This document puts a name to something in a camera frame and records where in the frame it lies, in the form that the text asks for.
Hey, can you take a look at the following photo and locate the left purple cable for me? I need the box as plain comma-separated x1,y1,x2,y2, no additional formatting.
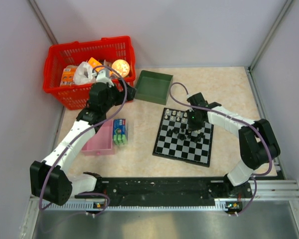
38,65,128,217

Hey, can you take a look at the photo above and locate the white slotted cable duct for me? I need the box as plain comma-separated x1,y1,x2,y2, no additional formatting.
41,199,242,212

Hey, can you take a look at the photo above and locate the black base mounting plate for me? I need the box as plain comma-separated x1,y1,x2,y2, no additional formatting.
74,176,254,207

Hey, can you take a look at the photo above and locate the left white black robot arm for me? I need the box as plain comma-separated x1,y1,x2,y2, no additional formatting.
30,65,136,206

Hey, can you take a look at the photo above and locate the orange punched cardboard box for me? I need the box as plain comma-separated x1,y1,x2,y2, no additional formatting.
88,57,112,77

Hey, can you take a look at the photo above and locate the dark green open box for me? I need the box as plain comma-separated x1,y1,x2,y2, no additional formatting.
135,70,173,105

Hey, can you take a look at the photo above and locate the blue green packaged item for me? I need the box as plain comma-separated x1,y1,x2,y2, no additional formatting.
113,119,128,146

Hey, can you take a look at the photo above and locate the small orange carton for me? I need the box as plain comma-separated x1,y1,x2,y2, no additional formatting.
60,65,77,87

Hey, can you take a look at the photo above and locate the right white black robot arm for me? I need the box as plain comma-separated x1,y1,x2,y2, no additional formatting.
186,93,281,197

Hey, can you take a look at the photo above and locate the purple cable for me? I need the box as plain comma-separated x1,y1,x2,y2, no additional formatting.
169,83,274,217
38,65,128,217

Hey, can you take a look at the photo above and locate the orange round ball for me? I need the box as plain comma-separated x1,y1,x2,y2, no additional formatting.
112,59,130,78

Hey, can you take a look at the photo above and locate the white plastic bag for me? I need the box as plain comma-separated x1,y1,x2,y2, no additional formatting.
73,62,96,85

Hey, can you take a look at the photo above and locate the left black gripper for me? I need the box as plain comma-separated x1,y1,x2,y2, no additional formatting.
102,78,137,113

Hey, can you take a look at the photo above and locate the black white chess board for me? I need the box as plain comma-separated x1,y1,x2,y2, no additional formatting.
152,108,214,167

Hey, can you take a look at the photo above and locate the pink open drawer box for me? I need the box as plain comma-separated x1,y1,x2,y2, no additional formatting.
81,120,115,156

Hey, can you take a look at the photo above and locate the red plastic shopping basket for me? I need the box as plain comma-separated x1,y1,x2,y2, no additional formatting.
43,36,136,110

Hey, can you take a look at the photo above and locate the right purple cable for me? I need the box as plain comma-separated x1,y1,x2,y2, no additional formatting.
169,83,274,217

